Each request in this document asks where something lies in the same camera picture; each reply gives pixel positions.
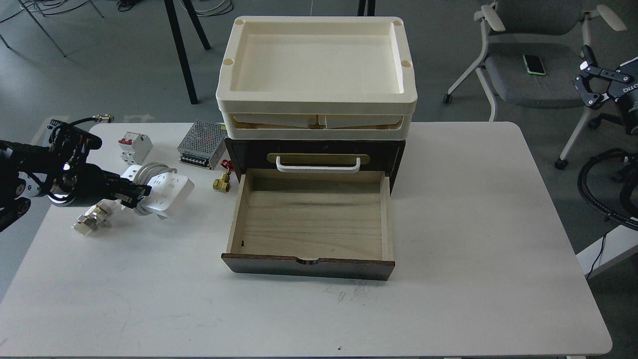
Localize cream plastic tray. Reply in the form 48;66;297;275
216;16;418;141

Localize metal power supply unit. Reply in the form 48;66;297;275
177;121;226;170

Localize black table legs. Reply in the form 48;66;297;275
164;0;212;105

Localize grey office chair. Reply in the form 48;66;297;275
444;0;626;170

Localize beige metal pipe fitting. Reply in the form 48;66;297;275
71;199;118;236

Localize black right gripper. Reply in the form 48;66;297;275
573;45;638;136

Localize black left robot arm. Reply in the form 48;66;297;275
0;121;152;229

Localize green smartphone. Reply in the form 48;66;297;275
522;54;546;76

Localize brass valve red handle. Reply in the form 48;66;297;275
212;160;234;193

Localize white circuit breaker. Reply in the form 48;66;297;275
118;132;153;165

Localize white power strip with cable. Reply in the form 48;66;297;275
121;162;194;219

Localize open wooden drawer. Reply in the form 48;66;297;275
221;170;396;280

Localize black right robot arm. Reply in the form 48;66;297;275
572;45;638;230

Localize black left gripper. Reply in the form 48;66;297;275
47;164;152;209

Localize white drawer handle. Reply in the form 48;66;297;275
276;156;361;174

